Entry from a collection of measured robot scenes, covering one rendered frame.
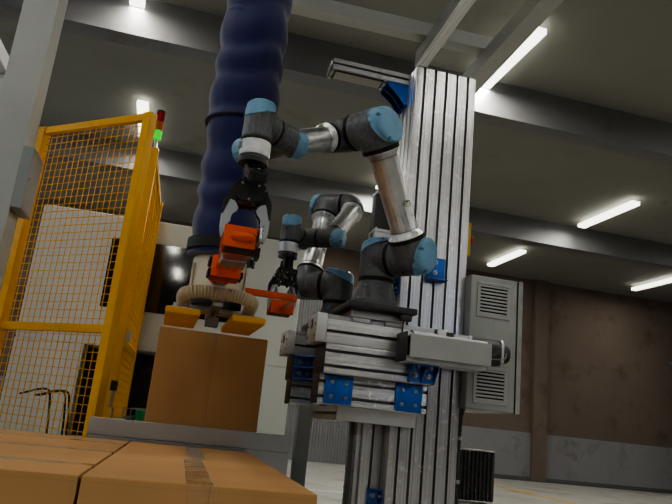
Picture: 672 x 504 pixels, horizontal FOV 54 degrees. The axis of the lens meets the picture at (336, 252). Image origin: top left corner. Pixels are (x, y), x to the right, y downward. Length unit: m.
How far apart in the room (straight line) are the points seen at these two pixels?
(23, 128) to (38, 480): 2.45
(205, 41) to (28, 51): 2.59
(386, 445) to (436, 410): 0.21
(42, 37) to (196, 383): 1.96
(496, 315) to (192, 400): 1.13
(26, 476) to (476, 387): 1.55
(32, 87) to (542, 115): 4.71
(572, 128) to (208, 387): 5.14
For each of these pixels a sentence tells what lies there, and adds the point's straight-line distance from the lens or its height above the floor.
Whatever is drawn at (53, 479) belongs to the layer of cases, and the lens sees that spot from 1.21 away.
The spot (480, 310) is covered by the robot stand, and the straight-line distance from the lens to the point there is 2.39.
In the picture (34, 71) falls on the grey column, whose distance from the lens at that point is 3.58.
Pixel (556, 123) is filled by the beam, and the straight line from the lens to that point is 6.81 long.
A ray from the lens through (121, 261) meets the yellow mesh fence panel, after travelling 3.30.
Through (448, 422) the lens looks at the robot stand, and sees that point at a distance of 2.37.
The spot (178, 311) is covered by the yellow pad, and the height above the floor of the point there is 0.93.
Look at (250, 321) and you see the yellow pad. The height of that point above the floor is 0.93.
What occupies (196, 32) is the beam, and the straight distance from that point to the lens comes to 6.03.
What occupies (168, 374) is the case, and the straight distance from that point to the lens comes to 2.49.
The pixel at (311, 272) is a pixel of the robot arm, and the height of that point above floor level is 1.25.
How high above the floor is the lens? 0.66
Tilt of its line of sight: 15 degrees up
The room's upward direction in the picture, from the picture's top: 6 degrees clockwise
